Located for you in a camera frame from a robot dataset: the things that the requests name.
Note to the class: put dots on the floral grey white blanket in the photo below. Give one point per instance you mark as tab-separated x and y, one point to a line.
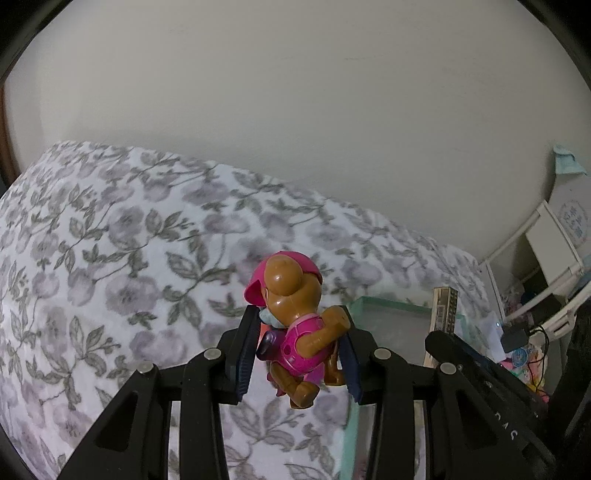
115	258

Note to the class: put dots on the clear bin with green rim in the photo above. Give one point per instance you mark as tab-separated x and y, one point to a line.
392	318

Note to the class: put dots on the small gold patterned box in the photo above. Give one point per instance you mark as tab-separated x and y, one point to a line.
444	314

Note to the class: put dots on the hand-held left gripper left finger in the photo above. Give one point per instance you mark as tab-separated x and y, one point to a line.
242	360

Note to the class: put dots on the white shelf rack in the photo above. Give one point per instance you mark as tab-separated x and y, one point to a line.
549	249

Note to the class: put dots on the brown wooden frame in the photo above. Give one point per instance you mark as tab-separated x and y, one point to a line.
5	134

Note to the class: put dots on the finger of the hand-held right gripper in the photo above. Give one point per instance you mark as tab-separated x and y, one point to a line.
480	360

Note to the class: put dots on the pink brown toy dog figure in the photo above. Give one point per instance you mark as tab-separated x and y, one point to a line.
295	323

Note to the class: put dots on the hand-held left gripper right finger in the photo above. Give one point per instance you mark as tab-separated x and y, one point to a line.
351	364

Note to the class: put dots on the light blue cloth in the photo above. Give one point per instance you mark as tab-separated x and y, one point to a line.
569	159

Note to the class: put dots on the pile of colourful small toys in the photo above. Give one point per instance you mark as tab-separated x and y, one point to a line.
524	362

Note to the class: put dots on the black power adapter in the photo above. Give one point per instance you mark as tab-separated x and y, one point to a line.
515	338

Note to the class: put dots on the white printed cardboard box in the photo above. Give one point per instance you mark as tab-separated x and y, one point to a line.
571	214

